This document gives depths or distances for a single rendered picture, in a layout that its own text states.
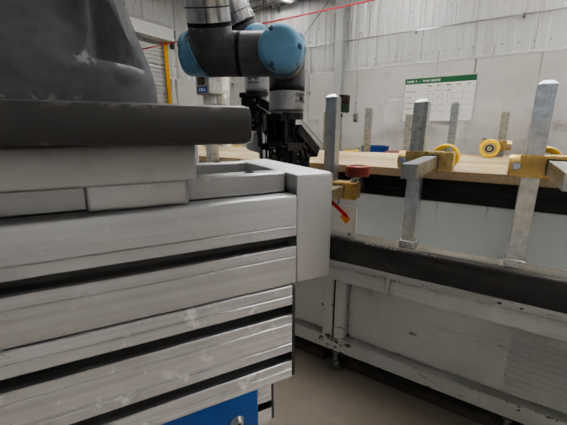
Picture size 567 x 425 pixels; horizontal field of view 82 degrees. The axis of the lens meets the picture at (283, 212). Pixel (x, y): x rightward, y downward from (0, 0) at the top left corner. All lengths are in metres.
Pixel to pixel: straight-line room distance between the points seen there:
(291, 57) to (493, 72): 7.68
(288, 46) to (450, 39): 7.86
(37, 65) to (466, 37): 8.26
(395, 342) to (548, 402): 0.47
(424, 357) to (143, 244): 1.30
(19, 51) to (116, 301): 0.14
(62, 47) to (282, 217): 0.16
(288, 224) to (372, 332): 1.23
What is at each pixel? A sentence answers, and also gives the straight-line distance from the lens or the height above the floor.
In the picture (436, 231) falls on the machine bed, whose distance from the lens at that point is 1.19.
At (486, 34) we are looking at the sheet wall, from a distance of 8.36.
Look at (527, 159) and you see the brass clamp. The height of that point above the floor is 0.96.
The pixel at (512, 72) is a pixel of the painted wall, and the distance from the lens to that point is 8.18.
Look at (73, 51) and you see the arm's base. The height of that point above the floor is 1.07.
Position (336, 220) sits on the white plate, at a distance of 1.04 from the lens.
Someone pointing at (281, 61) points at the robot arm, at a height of 1.13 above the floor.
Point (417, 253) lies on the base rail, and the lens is 0.97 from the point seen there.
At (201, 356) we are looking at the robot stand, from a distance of 0.27.
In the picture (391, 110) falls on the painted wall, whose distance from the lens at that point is 8.46.
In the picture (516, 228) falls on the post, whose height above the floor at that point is 0.80.
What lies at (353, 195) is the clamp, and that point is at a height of 0.84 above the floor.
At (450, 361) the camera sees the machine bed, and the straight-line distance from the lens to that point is 1.43.
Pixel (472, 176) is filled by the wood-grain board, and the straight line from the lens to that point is 1.14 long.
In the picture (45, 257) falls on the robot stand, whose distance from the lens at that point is 0.23.
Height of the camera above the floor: 1.03
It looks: 14 degrees down
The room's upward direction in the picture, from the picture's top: straight up
